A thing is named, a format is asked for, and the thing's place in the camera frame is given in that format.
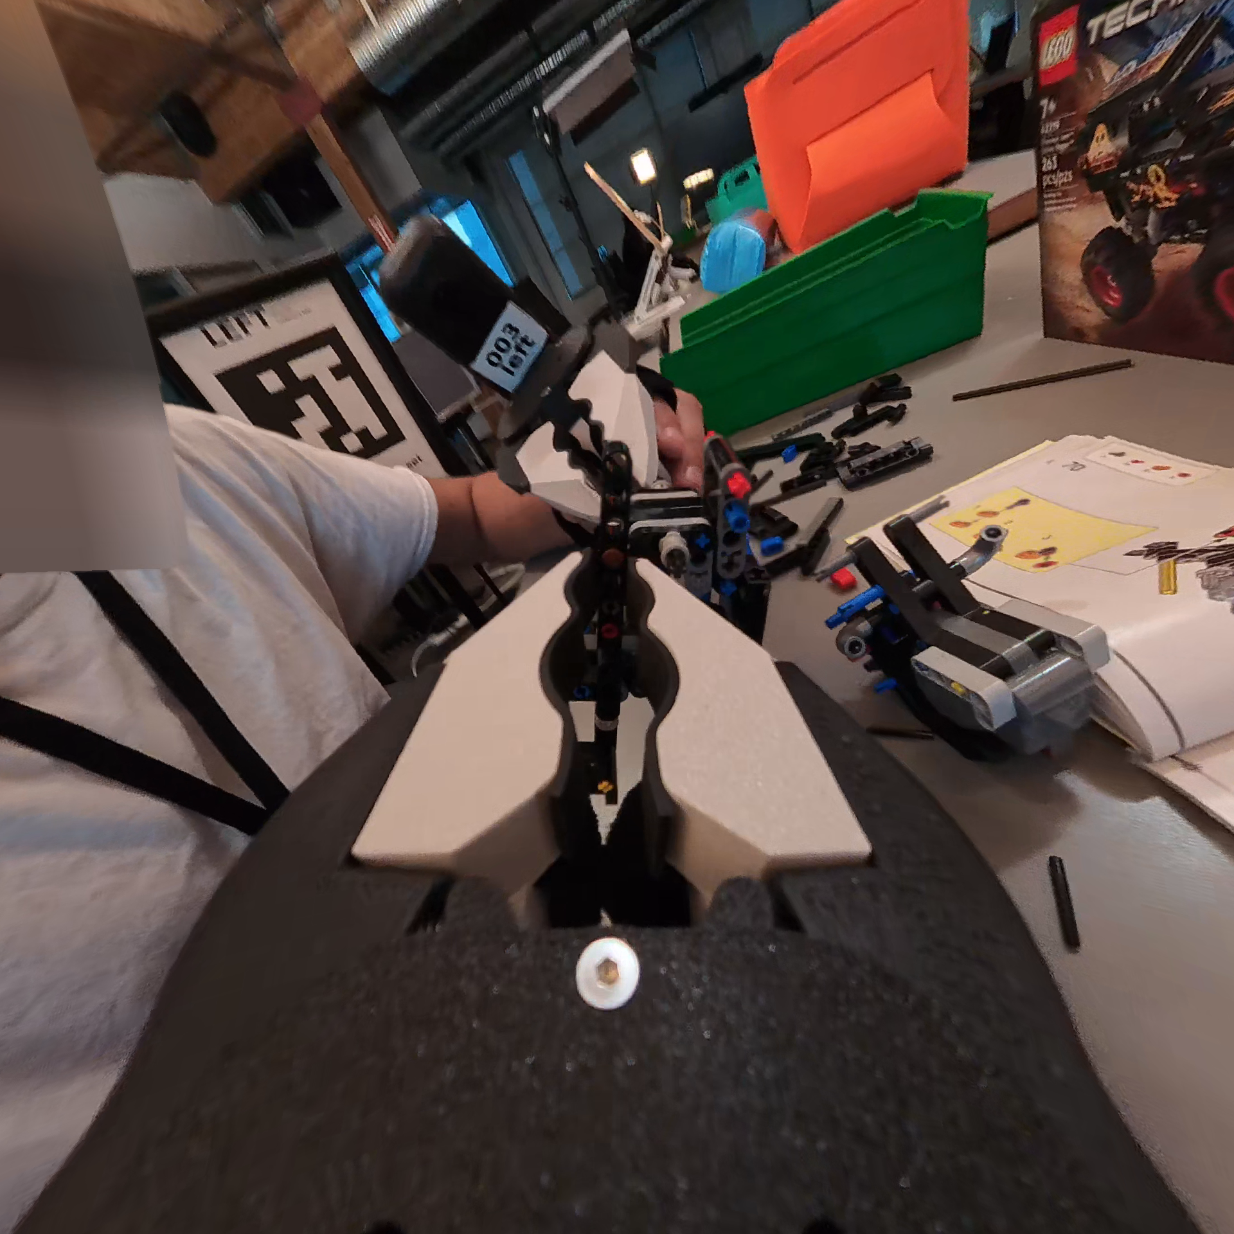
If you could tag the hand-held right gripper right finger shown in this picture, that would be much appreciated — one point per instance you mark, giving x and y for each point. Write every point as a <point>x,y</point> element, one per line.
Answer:
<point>761,761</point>

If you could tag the person's left hand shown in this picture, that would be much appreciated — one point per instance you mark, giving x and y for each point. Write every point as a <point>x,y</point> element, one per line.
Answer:
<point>684,444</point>

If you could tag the white stand with wooden sticks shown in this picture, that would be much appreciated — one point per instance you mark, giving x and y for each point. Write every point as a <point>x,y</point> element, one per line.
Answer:
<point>655,290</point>

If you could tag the person's left forearm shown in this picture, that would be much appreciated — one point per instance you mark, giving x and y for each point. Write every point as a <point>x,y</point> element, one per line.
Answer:
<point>501,520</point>

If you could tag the green plastic bin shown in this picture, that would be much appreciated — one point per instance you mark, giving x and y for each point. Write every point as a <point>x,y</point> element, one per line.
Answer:
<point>828,318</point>

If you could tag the orange plastic bin lid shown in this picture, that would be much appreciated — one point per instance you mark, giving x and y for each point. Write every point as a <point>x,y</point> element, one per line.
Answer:
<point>866,96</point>

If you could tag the pile of loose lego pieces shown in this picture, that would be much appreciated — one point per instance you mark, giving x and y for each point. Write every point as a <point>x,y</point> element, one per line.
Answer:
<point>881,463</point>

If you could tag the framed black white marker board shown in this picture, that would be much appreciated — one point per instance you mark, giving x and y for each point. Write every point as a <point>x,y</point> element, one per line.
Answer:
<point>308,385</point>

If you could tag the lego instruction booklet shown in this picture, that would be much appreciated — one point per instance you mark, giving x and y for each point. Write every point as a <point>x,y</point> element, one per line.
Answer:
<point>1137,617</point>

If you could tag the black lego beam with pins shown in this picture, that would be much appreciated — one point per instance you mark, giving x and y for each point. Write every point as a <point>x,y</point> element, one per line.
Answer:
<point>614,540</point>

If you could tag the lit panel lamp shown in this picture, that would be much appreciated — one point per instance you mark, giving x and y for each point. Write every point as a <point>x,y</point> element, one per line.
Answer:
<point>643,166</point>

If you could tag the lego set box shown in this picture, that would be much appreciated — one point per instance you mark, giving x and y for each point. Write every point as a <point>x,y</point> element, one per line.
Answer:
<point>1137,193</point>

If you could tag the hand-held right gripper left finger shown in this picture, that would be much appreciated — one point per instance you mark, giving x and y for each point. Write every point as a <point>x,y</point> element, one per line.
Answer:
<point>462,753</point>

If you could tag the black grey lego chassis assembly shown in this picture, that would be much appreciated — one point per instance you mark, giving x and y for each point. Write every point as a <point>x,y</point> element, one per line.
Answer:
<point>718,540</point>

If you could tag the long black lego axle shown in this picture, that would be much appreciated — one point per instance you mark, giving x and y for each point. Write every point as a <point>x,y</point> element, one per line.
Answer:
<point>1041,379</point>

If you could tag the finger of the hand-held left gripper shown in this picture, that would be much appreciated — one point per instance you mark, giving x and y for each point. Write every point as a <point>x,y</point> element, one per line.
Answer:
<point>558,482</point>
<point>621,404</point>

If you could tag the small green container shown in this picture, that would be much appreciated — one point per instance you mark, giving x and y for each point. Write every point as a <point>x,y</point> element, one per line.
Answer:
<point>737,193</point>

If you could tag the short black lego axle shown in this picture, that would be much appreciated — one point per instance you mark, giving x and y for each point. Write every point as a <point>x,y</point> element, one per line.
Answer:
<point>1063,901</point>

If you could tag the blue bag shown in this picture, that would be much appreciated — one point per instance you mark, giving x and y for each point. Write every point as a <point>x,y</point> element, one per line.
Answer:
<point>733,256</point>

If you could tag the grey black lego subassembly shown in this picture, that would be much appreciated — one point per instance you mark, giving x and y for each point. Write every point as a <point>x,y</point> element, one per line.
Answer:
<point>1001,666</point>

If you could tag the person's white t-shirt torso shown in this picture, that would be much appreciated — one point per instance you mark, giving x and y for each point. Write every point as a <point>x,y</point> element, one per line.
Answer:
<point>289,540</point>

